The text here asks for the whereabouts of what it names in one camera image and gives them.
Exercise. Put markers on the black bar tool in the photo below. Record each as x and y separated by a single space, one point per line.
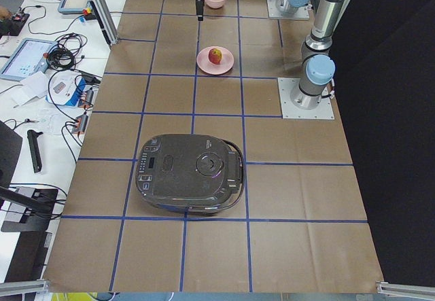
34 150

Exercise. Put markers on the aluminium rail bottom right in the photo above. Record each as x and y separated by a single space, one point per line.
412 291

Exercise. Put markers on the blue white box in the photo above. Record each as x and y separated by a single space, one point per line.
65 88

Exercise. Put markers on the dark grey rice cooker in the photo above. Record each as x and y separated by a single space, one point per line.
190 173

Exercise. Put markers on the aluminium rail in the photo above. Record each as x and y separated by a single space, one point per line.
23 287
412 291

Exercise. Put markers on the red yellow apple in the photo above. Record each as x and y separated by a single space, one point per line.
215 56

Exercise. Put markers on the aluminium frame post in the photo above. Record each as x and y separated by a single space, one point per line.
105 21

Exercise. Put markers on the far teach pendant tablet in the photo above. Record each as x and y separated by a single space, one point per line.
73 6

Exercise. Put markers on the grey adapter box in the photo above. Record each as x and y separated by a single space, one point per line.
86 99
80 124

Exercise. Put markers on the near teach pendant tablet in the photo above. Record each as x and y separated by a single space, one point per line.
27 59

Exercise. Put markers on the aluminium rail bottom left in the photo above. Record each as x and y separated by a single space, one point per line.
23 287

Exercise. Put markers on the teach pendant tablet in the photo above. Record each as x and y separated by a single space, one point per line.
73 6
27 59

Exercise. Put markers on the black electronics box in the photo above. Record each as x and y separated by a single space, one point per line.
14 25

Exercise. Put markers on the grey adapter box near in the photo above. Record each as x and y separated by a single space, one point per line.
80 124

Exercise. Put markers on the white paper sheets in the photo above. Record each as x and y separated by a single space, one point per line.
36 85

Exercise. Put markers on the pink plate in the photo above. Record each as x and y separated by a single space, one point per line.
206 66

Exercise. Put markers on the grey adapter box far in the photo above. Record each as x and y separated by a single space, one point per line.
86 99

